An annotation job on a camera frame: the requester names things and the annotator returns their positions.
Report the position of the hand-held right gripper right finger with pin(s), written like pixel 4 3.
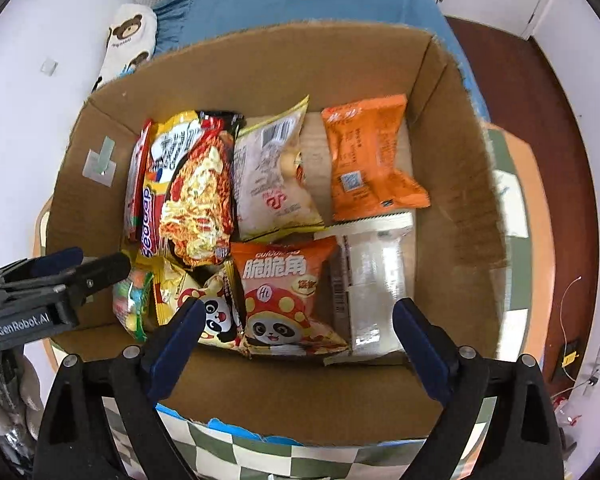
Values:
pixel 425 350

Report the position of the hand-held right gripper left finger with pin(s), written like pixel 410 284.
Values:
pixel 177 347

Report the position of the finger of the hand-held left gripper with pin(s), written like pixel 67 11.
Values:
pixel 100 272
pixel 57 260

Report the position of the green pea snack packet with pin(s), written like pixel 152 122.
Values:
pixel 130 305

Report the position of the yellow panda snack packet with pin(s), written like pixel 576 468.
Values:
pixel 220 312

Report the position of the clear white snack packet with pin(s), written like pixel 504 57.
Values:
pixel 375 270

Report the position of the red and white packet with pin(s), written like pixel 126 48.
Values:
pixel 137 180

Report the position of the orange panda snack packet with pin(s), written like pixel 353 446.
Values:
pixel 280 300

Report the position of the instant noodle packet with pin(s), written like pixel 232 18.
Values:
pixel 195 200

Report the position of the pale yellow bread packet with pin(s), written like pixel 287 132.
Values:
pixel 265 185

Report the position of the plain orange snack packet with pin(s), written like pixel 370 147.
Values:
pixel 370 160

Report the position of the printed cardboard box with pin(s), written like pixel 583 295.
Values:
pixel 280 60

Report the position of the small yellow object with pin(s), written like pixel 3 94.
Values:
pixel 571 356

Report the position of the green checkered blanket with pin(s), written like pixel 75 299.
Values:
pixel 280 462

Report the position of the bear print pillow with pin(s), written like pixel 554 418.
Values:
pixel 127 40

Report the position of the white wall socket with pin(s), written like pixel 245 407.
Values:
pixel 48 67

